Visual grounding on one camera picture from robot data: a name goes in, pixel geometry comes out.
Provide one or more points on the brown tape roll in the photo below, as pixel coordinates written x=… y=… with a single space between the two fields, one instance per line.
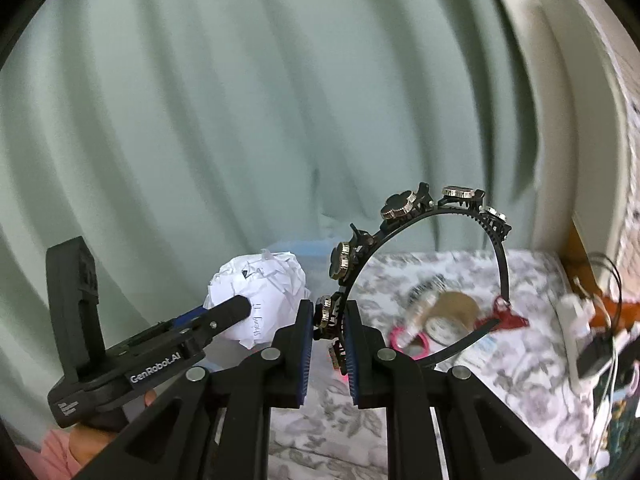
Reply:
x=455 y=307

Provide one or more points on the black studded headband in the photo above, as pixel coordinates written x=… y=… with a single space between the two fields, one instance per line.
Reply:
x=400 y=206

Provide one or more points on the white blue card box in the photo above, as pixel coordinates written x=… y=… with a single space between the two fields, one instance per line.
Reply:
x=480 y=352

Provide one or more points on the black white striped hair band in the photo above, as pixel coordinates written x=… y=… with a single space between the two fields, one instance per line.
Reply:
x=425 y=284

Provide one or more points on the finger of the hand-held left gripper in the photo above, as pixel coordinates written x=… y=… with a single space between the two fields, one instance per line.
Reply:
x=227 y=312
x=192 y=316

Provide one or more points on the white power strip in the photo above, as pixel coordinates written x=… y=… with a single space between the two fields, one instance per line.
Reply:
x=572 y=320

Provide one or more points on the cotton swab pack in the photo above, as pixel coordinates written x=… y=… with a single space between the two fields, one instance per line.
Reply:
x=417 y=317

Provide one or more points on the person's left hand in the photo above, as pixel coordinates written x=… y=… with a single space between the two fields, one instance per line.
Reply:
x=92 y=442

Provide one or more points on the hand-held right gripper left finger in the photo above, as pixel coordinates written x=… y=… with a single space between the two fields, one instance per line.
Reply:
x=305 y=355

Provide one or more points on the grey floral bed sheet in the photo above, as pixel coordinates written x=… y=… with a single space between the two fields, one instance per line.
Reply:
x=330 y=410

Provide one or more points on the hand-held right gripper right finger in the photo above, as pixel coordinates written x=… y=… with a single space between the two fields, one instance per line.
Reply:
x=351 y=360

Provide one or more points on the white paper ball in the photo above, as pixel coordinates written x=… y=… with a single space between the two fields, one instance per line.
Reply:
x=270 y=280

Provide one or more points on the red hair clip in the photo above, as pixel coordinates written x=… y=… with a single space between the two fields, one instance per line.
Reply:
x=507 y=316

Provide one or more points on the dark patterned cloth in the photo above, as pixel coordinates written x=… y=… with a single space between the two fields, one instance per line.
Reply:
x=625 y=420

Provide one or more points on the pink bangles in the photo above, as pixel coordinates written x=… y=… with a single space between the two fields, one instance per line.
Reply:
x=407 y=347

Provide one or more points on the black charger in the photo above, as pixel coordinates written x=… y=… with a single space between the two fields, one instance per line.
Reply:
x=595 y=355

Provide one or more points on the green curtain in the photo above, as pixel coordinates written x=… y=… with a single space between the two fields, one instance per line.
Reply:
x=200 y=110

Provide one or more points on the orange wooden frame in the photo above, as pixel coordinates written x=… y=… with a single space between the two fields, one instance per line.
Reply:
x=580 y=255

